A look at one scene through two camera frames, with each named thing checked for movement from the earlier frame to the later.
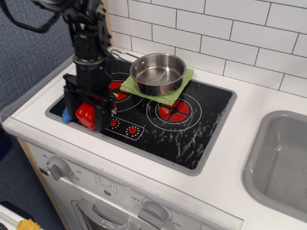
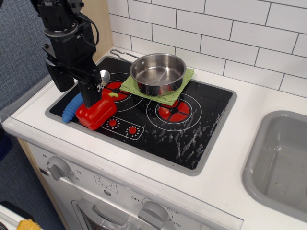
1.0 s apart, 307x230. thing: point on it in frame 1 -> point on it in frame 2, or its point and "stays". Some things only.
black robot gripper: [92, 79] -> [74, 47]
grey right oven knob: [154, 214] stays
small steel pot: [155, 74] stays
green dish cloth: [131, 86] stays
